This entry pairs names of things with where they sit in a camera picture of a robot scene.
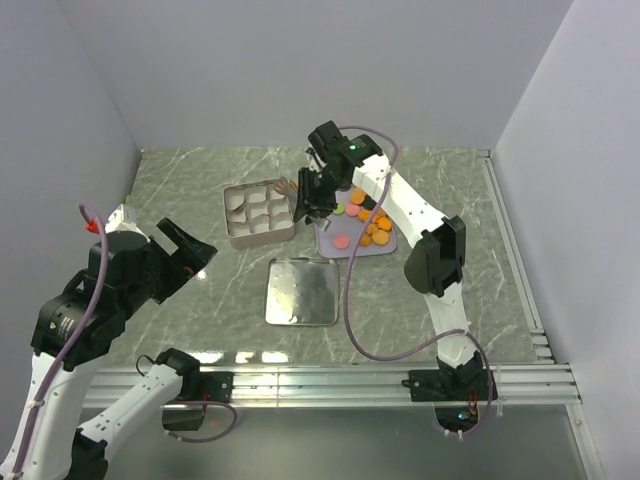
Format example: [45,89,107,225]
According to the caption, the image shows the aluminium front rail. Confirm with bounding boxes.
[82,363,584,410]

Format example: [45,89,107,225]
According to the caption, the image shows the square cookie tin with liners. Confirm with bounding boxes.
[222,179,295,249]

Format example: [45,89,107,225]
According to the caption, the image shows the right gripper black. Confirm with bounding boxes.
[293,167,346,226]

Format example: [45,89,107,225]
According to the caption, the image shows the pink round cookie upper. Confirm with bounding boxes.
[345,203,360,217]

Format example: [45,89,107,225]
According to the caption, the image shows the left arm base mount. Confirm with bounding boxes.
[161,371,238,441]

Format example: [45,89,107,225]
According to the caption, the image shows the orange flower cookie bottom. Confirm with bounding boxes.
[359,233,373,248]

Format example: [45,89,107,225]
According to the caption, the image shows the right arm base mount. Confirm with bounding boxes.
[401,367,498,438]

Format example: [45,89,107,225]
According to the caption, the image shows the pink round cookie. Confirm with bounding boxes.
[333,234,350,250]
[345,203,360,217]

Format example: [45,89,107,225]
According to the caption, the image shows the black round cookie middle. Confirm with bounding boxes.
[361,195,376,211]

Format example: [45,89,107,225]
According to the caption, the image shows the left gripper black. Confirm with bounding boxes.
[120,216,217,316]

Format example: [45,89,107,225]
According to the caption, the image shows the silver tin lid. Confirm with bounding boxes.
[264,257,340,327]

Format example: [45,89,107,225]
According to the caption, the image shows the pink round cookie lower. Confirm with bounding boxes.
[333,234,350,250]

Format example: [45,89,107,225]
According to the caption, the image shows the orange round cookie bottom right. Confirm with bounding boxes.
[371,230,390,246]

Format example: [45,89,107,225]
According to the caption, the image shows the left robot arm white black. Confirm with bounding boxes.
[1,218,218,479]

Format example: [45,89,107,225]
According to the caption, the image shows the metal tongs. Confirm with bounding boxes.
[275,177,330,232]

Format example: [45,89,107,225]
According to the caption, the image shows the lavender cookie tray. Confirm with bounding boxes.
[315,186,397,259]

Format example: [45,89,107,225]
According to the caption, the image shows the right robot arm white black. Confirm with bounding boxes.
[294,121,492,399]

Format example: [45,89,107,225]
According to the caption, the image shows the aluminium side rail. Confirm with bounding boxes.
[478,149,556,364]

